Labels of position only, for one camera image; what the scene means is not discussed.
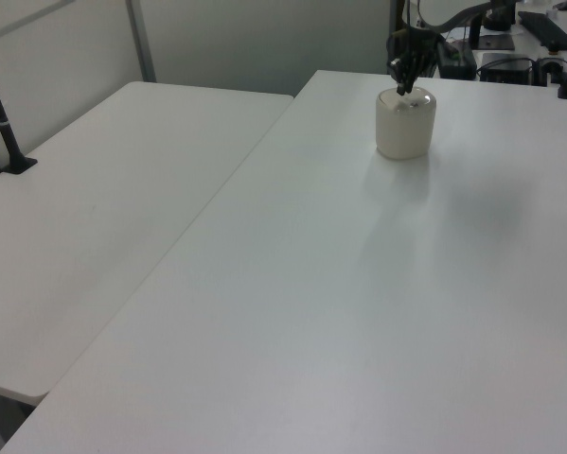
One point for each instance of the black camera pole with base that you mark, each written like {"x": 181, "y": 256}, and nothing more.
{"x": 1, "y": 123}

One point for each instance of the white cylindrical cup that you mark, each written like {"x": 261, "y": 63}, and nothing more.
{"x": 405, "y": 127}

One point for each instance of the black box with green label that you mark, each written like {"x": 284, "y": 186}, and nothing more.
{"x": 455, "y": 59}

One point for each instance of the grey metal partition post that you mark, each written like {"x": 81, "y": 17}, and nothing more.
{"x": 143, "y": 42}

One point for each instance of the black keyboard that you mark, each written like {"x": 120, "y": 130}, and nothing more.
{"x": 545, "y": 29}

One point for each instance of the black electronics box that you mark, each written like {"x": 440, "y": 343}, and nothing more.
{"x": 506, "y": 68}

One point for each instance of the black flat pad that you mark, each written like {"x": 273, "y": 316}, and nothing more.
{"x": 496, "y": 42}

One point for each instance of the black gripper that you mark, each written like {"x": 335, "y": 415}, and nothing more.
{"x": 413, "y": 47}

